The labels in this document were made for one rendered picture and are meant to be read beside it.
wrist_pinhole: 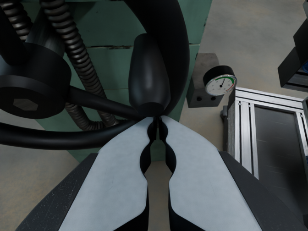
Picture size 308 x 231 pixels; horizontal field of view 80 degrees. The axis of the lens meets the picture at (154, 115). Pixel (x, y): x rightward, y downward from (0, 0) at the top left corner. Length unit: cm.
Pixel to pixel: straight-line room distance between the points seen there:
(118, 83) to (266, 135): 72
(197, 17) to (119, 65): 18
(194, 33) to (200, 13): 4
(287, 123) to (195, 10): 81
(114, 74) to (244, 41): 146
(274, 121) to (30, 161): 121
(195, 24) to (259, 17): 178
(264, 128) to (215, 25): 113
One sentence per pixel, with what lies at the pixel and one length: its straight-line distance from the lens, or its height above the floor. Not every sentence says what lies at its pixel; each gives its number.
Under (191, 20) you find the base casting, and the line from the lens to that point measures 36.
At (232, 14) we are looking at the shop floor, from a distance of 207.
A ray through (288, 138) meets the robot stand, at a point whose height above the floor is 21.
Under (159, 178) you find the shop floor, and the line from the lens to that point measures 97.
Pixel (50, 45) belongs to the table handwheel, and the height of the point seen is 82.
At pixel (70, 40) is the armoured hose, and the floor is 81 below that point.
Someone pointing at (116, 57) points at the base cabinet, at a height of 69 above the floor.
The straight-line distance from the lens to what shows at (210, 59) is 51.
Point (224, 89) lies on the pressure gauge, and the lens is 42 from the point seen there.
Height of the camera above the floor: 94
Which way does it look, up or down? 58 degrees down
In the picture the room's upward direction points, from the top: 3 degrees clockwise
